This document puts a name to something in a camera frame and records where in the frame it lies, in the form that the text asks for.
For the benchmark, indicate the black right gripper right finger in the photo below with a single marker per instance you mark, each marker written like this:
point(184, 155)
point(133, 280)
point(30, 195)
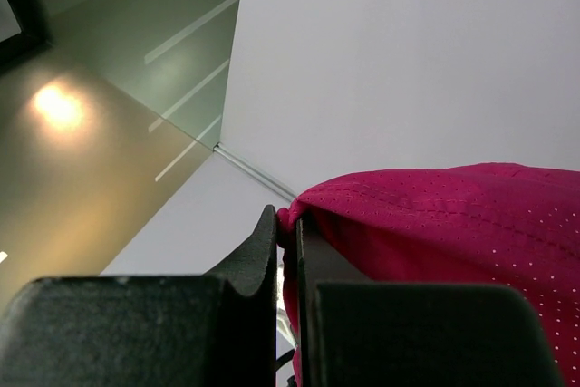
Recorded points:
point(356, 332)

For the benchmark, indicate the right aluminium frame post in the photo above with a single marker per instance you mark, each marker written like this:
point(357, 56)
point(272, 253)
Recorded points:
point(257, 174)

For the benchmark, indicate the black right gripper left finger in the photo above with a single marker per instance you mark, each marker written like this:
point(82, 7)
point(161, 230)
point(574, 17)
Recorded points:
point(214, 329)

